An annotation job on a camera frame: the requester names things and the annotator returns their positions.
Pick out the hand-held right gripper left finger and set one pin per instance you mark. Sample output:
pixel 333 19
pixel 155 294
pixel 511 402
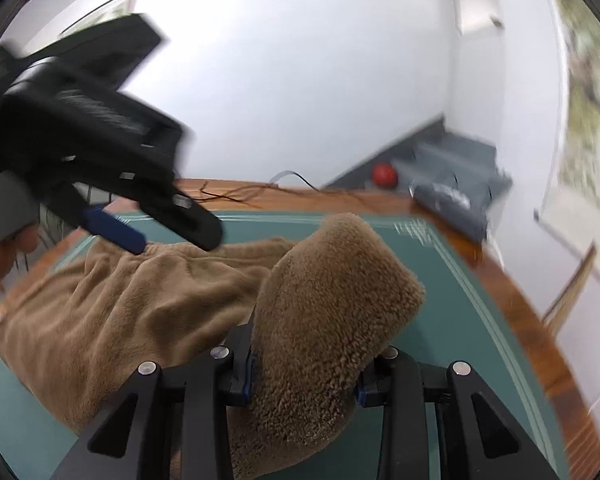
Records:
pixel 237 380

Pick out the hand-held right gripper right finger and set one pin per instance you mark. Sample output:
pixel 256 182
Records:
pixel 372 387

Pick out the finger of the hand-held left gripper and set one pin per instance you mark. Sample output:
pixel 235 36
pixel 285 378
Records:
pixel 190 215
pixel 115 230

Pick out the brown fleece garment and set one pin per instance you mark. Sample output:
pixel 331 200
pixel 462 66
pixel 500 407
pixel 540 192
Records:
pixel 330 300

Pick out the green table mat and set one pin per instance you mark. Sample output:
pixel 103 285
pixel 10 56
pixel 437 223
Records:
pixel 455 335

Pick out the framed landscape painting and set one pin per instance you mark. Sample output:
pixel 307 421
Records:
pixel 110 7

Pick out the grey power strip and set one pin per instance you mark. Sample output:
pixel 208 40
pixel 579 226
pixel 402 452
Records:
pixel 450 210

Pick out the orange basketball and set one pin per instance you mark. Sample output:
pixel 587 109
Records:
pixel 384 175

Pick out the light wooden chair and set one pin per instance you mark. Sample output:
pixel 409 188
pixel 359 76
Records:
pixel 567 295

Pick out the grey stairs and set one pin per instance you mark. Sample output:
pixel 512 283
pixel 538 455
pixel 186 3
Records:
pixel 460 155

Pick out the landscape wall scroll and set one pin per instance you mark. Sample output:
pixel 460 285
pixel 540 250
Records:
pixel 585 110

